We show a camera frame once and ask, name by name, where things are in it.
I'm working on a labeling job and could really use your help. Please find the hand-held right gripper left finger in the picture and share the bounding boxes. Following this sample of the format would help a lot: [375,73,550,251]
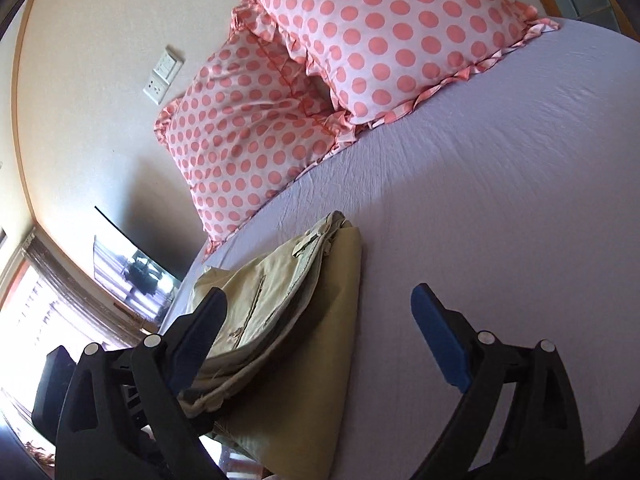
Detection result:
[55,287,228,480]

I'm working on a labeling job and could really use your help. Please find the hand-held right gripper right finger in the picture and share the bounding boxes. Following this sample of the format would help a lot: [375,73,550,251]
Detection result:
[400,283,586,480]

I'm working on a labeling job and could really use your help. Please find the khaki pants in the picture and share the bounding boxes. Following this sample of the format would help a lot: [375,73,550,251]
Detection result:
[177,211,362,480]

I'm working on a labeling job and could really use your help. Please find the flat screen television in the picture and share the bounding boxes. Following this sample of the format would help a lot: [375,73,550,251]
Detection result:
[93,205,183,323]

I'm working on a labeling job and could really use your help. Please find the lavender bed sheet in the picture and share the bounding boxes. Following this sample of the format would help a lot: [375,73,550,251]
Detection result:
[159,16,640,480]

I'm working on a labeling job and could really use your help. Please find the black office chair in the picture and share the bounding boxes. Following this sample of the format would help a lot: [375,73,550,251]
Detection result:
[31,345,83,447]

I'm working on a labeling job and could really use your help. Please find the brown window curtain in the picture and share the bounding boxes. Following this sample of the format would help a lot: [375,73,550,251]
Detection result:
[20,227,146,341]

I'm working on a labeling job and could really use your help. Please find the small polka dot pillow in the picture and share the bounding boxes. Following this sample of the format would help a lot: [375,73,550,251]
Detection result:
[154,0,368,263]

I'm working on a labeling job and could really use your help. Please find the large polka dot pillow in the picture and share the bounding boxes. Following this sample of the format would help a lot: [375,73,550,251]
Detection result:
[258,0,561,128]

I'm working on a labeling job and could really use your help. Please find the white wall switch panel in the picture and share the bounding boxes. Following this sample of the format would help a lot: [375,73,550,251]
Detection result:
[142,46,185,106]

